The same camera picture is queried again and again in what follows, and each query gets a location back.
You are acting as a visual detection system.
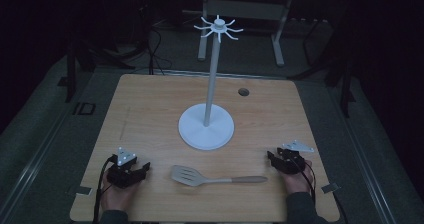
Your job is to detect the person's left hand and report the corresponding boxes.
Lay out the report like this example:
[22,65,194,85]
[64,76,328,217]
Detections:
[100,169,142,214]

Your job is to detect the black floor cables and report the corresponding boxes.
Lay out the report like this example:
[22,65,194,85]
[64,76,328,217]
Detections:
[145,25,173,76]

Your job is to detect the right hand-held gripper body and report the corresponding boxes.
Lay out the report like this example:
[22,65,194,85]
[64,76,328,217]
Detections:
[273,139,316,176]

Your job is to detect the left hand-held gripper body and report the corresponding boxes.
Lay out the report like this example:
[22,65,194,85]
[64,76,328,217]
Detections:
[105,146,147,189]

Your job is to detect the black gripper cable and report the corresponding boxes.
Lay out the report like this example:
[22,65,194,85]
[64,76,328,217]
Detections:
[92,155,115,224]
[291,158,318,206]

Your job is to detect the grey slotted spatula wooden handle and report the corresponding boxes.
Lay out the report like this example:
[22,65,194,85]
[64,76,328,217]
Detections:
[170,164,269,188]

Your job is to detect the person's right hand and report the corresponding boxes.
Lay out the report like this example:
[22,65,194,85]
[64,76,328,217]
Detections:
[282,159,316,196]

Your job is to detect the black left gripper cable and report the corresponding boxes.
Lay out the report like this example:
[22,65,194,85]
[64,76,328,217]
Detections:
[92,155,115,224]

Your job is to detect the white utensil rack stand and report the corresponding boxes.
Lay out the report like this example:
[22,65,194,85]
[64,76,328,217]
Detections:
[177,14,245,151]

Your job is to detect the white metal desk frame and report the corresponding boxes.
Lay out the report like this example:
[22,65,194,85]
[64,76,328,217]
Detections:
[197,0,297,68]

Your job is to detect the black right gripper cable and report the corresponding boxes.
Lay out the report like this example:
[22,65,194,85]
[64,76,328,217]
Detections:
[291,158,318,206]

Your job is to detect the grey table edge bracket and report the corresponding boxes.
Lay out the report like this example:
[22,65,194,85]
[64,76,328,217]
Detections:
[75,185,93,196]
[320,182,341,195]

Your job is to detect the black metal stand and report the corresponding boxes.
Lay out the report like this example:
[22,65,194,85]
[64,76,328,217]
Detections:
[289,15,357,119]
[57,38,96,104]

